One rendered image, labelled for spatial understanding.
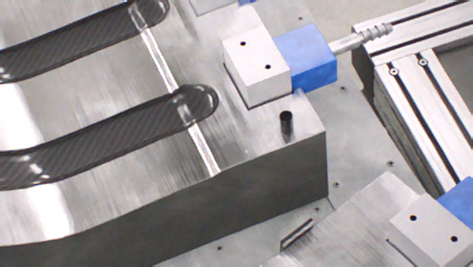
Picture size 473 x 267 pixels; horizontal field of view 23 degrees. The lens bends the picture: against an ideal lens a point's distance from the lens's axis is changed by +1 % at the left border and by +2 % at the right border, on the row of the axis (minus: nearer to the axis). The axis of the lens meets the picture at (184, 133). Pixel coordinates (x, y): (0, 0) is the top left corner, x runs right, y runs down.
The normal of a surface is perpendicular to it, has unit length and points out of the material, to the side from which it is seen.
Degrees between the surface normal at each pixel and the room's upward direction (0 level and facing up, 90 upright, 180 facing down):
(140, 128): 3
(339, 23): 0
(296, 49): 0
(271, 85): 90
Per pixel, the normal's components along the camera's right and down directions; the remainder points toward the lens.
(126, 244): 0.36, 0.72
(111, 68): -0.18, -0.57
